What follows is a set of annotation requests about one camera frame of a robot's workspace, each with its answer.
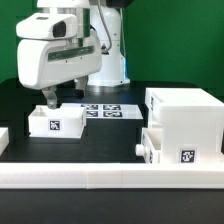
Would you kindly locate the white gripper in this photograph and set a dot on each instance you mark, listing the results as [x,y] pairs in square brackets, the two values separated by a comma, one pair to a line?
[42,64]

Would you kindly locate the white front drawer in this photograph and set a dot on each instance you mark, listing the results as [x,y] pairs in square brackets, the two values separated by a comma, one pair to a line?
[150,146]

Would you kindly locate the white drawer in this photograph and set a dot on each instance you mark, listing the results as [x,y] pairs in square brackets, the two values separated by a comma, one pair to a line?
[63,122]
[150,146]

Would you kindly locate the white drawer cabinet box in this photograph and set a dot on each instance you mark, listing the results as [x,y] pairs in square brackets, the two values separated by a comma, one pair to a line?
[185,125]

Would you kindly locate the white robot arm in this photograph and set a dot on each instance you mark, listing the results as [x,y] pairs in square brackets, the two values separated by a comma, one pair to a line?
[73,40]

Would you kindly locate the white rear drawer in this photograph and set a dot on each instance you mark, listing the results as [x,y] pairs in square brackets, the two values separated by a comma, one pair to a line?
[63,122]

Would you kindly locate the white marker plate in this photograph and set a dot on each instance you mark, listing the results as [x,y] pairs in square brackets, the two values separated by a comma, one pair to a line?
[109,111]

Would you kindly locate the white left side block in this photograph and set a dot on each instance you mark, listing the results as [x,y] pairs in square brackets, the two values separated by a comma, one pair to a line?
[4,139]

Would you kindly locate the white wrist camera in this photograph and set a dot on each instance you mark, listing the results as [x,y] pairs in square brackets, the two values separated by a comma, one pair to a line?
[47,26]

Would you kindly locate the white fence wall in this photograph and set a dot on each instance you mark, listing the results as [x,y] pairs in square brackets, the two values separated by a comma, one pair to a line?
[109,176]

